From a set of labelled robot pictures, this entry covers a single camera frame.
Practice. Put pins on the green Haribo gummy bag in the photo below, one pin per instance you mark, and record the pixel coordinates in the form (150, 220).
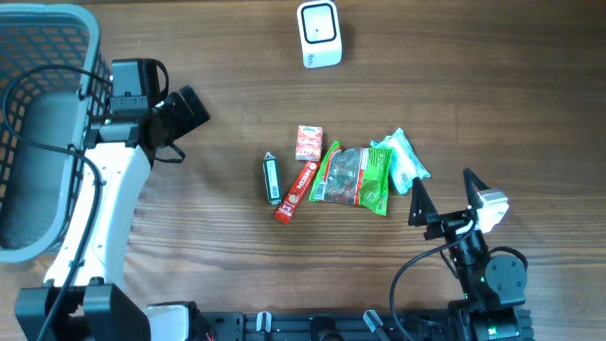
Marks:
(356, 176)

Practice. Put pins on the dark green gum pack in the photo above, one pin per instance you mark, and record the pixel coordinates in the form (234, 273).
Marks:
(272, 179)

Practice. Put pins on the teal tissue packet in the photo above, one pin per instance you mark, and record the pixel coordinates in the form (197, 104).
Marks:
(405, 166)

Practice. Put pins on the small red carton box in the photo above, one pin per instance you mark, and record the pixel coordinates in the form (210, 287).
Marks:
(309, 143)

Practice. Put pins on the grey plastic shopping basket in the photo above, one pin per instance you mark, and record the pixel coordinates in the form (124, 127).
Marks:
(54, 81)

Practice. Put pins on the red Nescafe stick sachet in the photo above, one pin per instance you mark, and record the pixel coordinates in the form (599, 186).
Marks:
(286, 209)

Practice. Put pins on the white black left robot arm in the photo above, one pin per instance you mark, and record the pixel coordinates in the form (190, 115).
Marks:
(81, 298)

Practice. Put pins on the white barcode scanner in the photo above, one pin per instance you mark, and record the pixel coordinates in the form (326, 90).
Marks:
(319, 33)

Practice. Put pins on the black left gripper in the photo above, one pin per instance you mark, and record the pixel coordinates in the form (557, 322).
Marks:
(190, 110)

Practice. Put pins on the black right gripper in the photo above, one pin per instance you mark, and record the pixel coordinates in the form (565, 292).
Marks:
(448, 223)

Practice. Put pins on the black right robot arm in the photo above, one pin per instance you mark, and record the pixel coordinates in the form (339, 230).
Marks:
(493, 280)

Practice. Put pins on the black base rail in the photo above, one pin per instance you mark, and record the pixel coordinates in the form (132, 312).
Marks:
(420, 325)

